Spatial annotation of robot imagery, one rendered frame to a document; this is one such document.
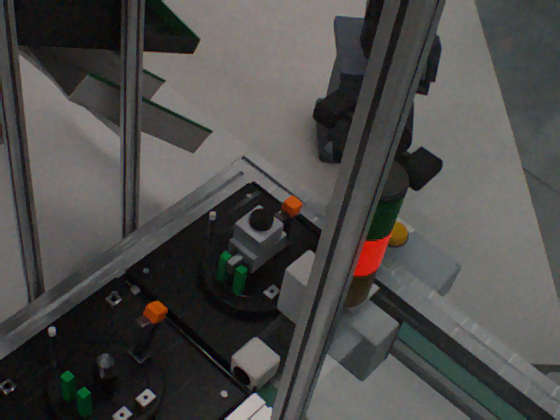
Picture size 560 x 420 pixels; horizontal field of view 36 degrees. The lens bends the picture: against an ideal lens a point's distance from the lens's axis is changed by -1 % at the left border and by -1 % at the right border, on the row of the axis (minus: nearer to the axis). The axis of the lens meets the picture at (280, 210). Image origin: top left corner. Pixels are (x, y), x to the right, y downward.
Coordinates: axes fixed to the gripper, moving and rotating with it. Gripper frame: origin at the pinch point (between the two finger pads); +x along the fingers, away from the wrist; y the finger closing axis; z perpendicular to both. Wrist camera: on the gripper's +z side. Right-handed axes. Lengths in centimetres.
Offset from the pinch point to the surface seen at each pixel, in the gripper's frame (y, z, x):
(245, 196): -12.1, 11.3, 8.6
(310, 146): -17.8, -13.5, 19.8
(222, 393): 7.4, 37.1, 8.3
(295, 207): -1.1, 15.5, -2.0
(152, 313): -2.3, 39.7, -1.6
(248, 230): -2.2, 23.4, -3.0
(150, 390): 1.8, 43.7, 6.3
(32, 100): -58, 15, 20
